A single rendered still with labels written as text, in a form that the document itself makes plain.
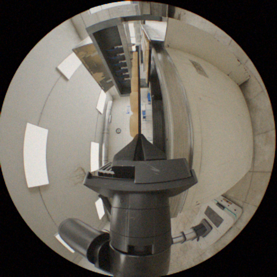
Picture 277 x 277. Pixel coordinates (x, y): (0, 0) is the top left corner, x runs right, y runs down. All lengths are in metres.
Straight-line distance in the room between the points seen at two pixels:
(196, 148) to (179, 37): 0.49
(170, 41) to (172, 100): 0.37
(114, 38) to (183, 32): 0.35
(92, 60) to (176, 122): 0.60
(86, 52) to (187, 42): 0.55
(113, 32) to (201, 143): 0.63
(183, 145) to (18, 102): 2.26
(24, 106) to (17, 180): 1.32
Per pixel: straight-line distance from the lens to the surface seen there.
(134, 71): 0.25
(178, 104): 0.22
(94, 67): 0.67
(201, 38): 0.56
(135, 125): 0.16
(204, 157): 0.23
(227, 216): 0.96
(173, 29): 0.50
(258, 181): 1.02
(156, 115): 0.50
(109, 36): 0.58
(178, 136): 0.20
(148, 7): 3.15
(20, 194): 2.26
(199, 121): 0.23
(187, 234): 1.02
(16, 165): 2.09
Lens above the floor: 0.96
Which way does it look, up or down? 4 degrees up
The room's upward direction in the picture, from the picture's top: 90 degrees counter-clockwise
